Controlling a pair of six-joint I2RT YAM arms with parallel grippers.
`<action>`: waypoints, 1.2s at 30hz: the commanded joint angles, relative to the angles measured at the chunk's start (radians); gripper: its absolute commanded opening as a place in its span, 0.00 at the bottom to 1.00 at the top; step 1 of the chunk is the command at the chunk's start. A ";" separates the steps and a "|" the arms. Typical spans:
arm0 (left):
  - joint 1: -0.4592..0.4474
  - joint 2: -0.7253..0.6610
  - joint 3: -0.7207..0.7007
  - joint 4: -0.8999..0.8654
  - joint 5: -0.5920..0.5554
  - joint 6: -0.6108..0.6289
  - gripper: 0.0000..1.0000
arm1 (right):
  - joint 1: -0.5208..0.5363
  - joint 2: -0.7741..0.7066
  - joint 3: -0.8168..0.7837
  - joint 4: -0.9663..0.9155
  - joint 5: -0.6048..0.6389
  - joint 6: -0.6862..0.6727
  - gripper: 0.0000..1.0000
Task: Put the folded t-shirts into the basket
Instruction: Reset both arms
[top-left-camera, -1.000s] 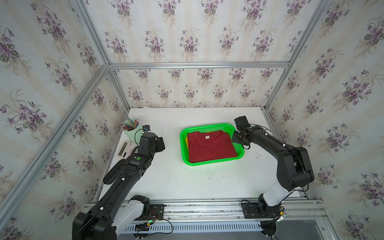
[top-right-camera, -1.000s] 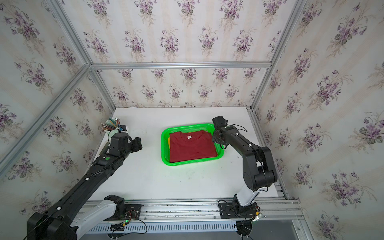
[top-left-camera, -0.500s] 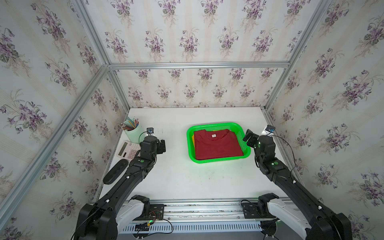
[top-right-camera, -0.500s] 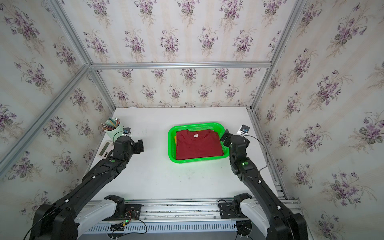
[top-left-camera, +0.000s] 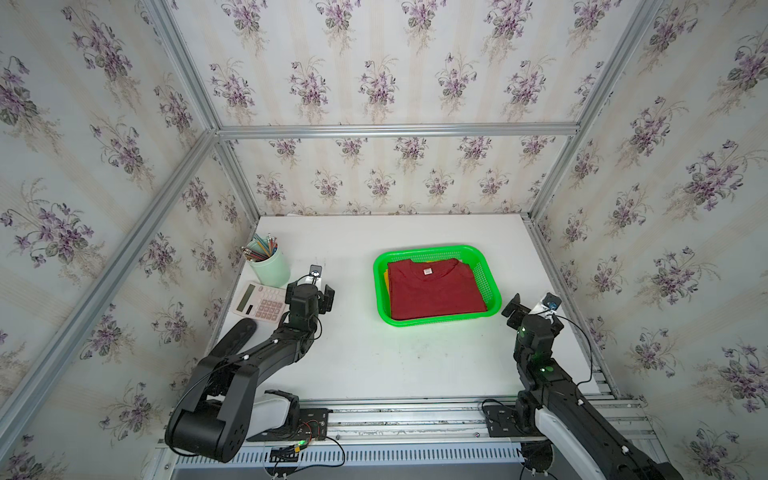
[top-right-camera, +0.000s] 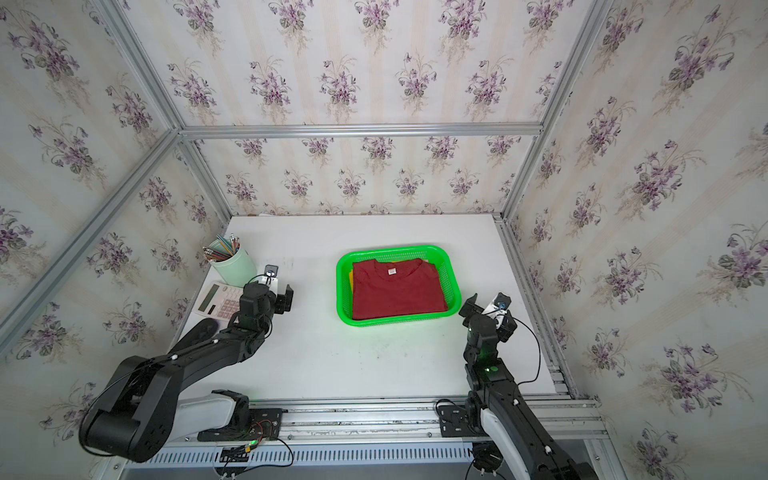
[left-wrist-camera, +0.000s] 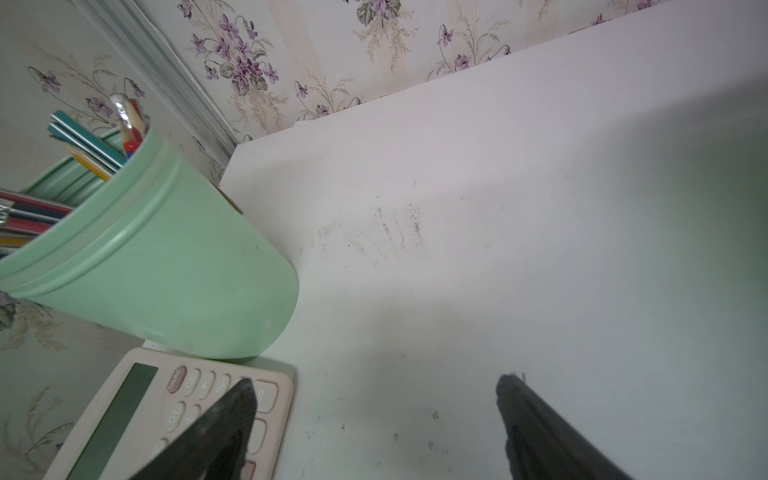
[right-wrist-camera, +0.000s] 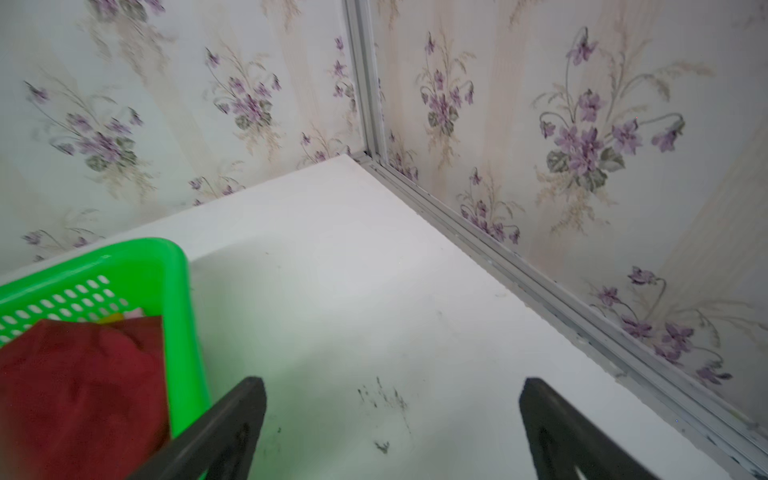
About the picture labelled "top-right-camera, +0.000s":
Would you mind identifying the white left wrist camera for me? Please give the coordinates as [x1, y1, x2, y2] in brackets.
[262, 264, 279, 285]

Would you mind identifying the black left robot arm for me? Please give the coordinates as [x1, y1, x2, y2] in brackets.
[78, 282, 294, 463]

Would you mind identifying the dark red t-shirt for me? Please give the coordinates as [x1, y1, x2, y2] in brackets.
[352, 259, 448, 321]

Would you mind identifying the pink white calculator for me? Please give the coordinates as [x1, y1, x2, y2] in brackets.
[192, 282, 243, 328]

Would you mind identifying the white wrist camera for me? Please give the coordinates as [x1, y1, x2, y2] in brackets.
[483, 292, 511, 318]
[262, 264, 279, 285]

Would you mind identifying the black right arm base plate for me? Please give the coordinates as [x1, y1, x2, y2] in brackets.
[434, 399, 484, 438]

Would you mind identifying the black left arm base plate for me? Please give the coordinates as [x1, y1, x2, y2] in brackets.
[197, 408, 284, 442]

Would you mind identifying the green plastic basket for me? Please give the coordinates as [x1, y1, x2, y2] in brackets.
[336, 245, 463, 327]

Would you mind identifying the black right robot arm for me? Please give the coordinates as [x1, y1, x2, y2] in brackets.
[459, 293, 597, 479]

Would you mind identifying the pale green pencil cup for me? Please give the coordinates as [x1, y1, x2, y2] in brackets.
[203, 235, 258, 287]

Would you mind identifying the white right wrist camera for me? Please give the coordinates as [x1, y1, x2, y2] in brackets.
[483, 292, 511, 318]

